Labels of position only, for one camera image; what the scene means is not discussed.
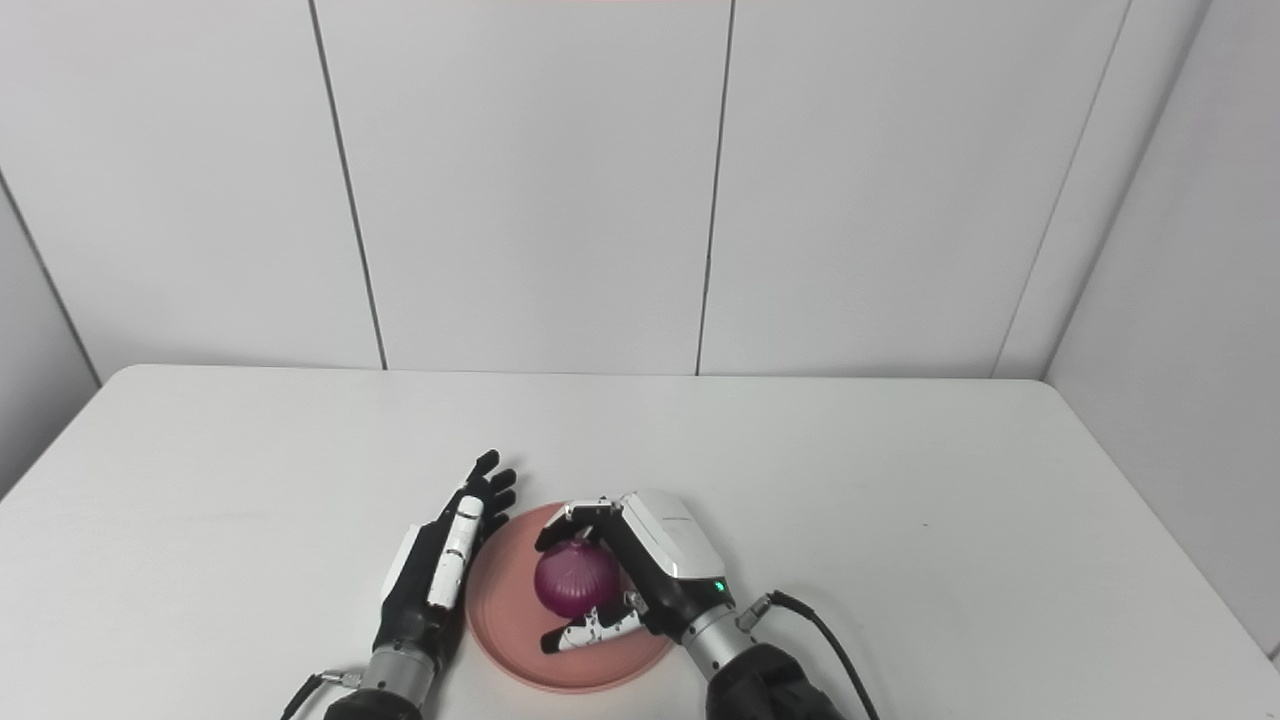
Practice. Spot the pink round plate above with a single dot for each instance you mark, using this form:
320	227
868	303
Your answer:
500	620

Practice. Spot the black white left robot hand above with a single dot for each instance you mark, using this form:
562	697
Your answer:
430	580

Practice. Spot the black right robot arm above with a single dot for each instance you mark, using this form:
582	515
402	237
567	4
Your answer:
765	680

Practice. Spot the purple red onion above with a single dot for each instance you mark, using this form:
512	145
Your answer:
575	582

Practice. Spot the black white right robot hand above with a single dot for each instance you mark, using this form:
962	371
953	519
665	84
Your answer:
665	560

